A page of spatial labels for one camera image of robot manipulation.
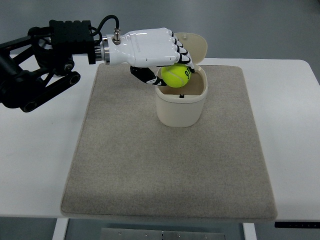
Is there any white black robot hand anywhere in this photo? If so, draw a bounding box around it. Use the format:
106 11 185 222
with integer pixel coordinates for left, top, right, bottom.
95 27 195 86

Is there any yellow tennis ball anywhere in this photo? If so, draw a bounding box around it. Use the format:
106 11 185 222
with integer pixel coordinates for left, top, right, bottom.
160 64 192 88

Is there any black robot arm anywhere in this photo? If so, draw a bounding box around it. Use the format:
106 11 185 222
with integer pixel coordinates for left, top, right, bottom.
0 20 103 113

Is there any cream bin with open lid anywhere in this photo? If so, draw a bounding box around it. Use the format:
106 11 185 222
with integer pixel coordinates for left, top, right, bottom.
155 32 208 128

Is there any grey felt mat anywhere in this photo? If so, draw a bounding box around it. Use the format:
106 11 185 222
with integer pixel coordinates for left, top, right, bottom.
60 64 277 222

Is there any metal plate under table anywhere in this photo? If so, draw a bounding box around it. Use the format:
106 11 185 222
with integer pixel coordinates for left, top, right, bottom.
100 228 226 240

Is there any white left table leg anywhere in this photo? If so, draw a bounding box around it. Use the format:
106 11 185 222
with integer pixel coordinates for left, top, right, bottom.
52 218 69 240

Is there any white table leg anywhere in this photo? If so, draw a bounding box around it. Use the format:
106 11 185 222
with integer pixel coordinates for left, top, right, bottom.
52 218 69 240
242 223 257 240

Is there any white right table leg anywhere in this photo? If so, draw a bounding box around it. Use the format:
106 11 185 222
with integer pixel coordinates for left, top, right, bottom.
242 223 257 240

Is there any black table control panel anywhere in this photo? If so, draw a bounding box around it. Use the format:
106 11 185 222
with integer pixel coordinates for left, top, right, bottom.
274 221 320 229

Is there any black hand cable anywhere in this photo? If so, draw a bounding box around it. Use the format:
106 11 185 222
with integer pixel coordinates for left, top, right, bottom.
89 15 121 46

